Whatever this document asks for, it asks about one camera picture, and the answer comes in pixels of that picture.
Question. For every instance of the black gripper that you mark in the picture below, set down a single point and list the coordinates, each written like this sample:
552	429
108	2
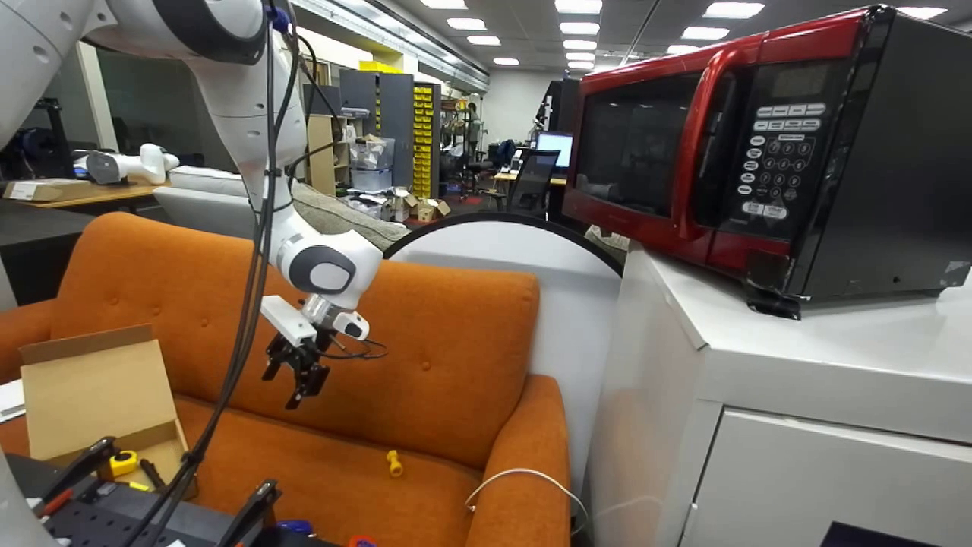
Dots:
306	361

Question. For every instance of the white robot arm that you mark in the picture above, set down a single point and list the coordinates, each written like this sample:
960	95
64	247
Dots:
242	55

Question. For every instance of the blue flat object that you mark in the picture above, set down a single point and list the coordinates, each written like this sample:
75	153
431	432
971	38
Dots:
295	527

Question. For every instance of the open cardboard box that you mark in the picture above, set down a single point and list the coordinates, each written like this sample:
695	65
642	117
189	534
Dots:
111	383

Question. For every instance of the small yellow dumbbell toy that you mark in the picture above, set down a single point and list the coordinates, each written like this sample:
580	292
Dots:
394	462

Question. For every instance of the orange fabric sofa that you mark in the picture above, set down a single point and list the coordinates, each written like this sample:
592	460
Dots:
450	388

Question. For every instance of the red round toy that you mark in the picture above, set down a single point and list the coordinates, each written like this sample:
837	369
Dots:
361	542

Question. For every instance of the black mounting plate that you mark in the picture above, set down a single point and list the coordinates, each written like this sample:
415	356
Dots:
83	506

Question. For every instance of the computer monitor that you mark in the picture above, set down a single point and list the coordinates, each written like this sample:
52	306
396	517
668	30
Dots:
558	145

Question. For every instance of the white cabinet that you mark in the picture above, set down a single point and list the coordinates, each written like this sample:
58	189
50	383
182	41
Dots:
723	425

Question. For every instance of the red black microwave oven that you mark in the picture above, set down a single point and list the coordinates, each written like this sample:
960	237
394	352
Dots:
813	163

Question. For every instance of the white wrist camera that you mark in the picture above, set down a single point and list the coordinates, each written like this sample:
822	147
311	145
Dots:
286	320

